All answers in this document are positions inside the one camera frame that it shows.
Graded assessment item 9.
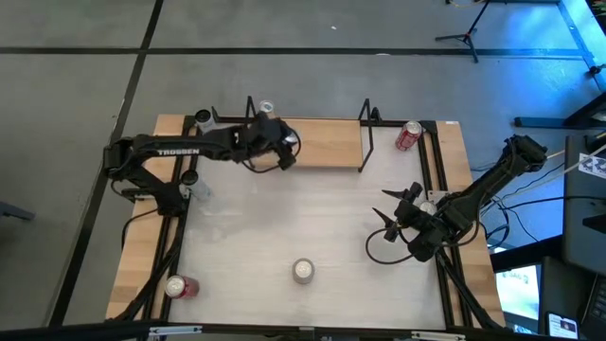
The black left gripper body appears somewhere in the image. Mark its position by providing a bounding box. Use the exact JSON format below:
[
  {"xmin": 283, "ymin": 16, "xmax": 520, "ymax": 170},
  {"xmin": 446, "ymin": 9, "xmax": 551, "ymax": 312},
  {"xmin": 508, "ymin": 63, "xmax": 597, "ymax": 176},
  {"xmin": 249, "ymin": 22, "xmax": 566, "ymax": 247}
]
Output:
[{"xmin": 247, "ymin": 115, "xmax": 289, "ymax": 161}]

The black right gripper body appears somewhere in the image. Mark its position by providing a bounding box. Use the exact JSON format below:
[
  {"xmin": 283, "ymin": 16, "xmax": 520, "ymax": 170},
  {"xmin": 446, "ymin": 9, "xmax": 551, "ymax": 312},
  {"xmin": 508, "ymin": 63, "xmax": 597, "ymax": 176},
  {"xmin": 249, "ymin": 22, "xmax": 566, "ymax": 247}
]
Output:
[{"xmin": 395, "ymin": 198, "xmax": 442, "ymax": 239}]

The red Coca-Cola can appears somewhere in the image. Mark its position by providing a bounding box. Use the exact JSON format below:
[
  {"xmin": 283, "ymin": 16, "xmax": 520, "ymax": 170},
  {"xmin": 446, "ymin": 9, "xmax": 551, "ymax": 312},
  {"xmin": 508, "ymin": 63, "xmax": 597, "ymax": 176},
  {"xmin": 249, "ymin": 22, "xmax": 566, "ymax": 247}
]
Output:
[{"xmin": 395, "ymin": 119, "xmax": 423, "ymax": 153}]

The white Celsius energy drink can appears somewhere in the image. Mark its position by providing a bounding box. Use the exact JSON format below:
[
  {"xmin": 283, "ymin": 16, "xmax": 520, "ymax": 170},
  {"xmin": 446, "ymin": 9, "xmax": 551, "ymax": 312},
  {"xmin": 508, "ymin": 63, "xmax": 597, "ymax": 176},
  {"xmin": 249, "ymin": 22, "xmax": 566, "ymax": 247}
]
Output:
[
  {"xmin": 179, "ymin": 169, "xmax": 213, "ymax": 203},
  {"xmin": 193, "ymin": 108, "xmax": 219, "ymax": 135}
]

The red soda can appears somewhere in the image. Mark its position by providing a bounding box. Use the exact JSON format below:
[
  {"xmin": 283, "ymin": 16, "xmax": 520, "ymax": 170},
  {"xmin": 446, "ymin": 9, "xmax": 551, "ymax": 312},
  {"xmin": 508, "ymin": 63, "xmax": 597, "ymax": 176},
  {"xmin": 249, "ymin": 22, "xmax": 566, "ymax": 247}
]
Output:
[{"xmin": 164, "ymin": 274, "xmax": 201, "ymax": 300}]

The lit monitor screen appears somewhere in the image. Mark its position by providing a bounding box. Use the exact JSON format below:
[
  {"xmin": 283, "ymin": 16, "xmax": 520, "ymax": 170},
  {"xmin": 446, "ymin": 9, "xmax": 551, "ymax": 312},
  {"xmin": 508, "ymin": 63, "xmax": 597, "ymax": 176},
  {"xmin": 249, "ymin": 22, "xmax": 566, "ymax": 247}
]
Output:
[{"xmin": 494, "ymin": 263, "xmax": 542, "ymax": 332}]

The black desk base leg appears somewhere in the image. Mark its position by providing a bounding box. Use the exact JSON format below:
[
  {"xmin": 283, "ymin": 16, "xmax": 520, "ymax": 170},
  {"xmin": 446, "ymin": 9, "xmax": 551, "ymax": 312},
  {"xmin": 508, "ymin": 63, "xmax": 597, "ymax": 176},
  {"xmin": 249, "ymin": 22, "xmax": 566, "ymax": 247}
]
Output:
[{"xmin": 513, "ymin": 92, "xmax": 606, "ymax": 130}]

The black side desk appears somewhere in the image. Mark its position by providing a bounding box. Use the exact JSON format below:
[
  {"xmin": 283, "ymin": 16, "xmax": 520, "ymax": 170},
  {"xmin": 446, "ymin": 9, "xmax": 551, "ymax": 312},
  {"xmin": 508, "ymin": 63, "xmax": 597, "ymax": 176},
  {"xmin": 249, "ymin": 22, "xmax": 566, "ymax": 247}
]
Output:
[{"xmin": 561, "ymin": 132, "xmax": 606, "ymax": 276}]

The black tripod stand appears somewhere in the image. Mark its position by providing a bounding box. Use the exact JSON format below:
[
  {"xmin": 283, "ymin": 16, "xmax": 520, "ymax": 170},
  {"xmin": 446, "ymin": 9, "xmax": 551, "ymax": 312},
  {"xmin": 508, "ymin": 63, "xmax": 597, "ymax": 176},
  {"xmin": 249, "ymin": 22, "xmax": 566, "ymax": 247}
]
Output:
[{"xmin": 434, "ymin": 0, "xmax": 491, "ymax": 64}]

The smartphone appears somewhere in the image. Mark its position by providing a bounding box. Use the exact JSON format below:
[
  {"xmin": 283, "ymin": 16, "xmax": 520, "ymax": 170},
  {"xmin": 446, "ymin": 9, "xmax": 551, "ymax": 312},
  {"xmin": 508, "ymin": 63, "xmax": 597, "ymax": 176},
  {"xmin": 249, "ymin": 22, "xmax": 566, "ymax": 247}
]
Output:
[{"xmin": 546, "ymin": 312, "xmax": 581, "ymax": 340}]

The printed marker tag paper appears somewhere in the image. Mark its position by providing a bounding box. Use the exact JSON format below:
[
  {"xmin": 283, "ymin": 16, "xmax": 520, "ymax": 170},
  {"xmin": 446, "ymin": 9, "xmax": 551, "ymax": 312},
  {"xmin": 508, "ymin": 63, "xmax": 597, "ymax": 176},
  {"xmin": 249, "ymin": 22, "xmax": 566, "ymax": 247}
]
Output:
[{"xmin": 578, "ymin": 152, "xmax": 606, "ymax": 180}]

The black keyboard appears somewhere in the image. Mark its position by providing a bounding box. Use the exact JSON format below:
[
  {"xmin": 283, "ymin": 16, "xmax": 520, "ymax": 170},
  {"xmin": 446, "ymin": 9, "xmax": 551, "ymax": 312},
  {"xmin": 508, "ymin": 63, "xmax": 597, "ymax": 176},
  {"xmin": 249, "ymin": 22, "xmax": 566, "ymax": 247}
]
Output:
[{"xmin": 580, "ymin": 274, "xmax": 606, "ymax": 340}]

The grey chair leg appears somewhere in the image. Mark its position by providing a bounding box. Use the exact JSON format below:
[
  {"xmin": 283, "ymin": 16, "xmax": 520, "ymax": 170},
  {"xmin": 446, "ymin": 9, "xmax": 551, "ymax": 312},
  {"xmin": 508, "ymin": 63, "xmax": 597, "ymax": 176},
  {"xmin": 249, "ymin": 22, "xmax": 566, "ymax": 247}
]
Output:
[{"xmin": 0, "ymin": 201, "xmax": 37, "ymax": 223}]

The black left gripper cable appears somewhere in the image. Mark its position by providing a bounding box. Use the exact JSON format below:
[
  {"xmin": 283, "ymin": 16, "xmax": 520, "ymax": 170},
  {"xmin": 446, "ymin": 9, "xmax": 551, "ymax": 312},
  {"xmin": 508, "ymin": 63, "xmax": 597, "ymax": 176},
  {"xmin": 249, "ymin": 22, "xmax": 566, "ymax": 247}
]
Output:
[{"xmin": 240, "ymin": 135, "xmax": 303, "ymax": 174}]

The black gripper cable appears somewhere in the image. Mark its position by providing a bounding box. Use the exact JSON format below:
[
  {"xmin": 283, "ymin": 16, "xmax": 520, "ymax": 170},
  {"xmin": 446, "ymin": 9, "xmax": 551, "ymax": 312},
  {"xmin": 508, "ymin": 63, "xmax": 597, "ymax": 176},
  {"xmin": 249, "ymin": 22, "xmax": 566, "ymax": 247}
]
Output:
[
  {"xmin": 240, "ymin": 135, "xmax": 303, "ymax": 174},
  {"xmin": 364, "ymin": 226, "xmax": 422, "ymax": 266}
]

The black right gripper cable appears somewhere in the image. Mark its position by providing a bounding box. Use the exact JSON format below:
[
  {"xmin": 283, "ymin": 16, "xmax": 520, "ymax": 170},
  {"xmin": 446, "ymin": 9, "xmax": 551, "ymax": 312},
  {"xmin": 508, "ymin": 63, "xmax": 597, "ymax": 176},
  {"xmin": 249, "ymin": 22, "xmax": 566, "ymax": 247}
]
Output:
[{"xmin": 364, "ymin": 226, "xmax": 422, "ymax": 266}]

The wooden shelf with black frame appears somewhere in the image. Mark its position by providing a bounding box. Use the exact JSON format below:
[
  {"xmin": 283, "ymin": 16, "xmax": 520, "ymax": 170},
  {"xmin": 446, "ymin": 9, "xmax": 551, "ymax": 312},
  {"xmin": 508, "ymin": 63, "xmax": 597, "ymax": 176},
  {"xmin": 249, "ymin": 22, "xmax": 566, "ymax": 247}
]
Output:
[{"xmin": 241, "ymin": 94, "xmax": 385, "ymax": 174}]

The black aluminium table frame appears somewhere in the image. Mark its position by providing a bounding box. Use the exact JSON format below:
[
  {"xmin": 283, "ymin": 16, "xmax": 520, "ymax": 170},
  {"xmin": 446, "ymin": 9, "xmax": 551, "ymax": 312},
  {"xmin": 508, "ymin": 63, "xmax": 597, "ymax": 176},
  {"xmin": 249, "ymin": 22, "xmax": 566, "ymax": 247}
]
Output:
[{"xmin": 111, "ymin": 106, "xmax": 506, "ymax": 332}]

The black floor cable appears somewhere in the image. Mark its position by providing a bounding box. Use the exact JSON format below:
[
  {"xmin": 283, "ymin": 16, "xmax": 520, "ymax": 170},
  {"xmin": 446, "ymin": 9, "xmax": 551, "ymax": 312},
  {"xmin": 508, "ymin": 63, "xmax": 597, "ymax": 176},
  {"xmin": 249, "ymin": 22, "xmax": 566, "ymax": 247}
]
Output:
[{"xmin": 471, "ymin": 160, "xmax": 567, "ymax": 250}]

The silver metal bracket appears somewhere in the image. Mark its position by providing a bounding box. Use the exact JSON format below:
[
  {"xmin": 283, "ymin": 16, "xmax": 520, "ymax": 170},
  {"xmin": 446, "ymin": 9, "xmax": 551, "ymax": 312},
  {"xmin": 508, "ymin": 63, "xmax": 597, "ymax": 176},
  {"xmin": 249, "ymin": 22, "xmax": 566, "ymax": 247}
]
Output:
[
  {"xmin": 149, "ymin": 325, "xmax": 204, "ymax": 337},
  {"xmin": 410, "ymin": 331, "xmax": 468, "ymax": 341}
]

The white cable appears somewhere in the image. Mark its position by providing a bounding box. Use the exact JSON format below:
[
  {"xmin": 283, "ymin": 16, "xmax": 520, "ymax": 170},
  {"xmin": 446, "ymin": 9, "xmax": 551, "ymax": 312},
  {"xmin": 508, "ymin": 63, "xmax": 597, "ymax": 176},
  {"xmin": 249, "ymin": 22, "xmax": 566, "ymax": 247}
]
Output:
[{"xmin": 548, "ymin": 141, "xmax": 606, "ymax": 187}]

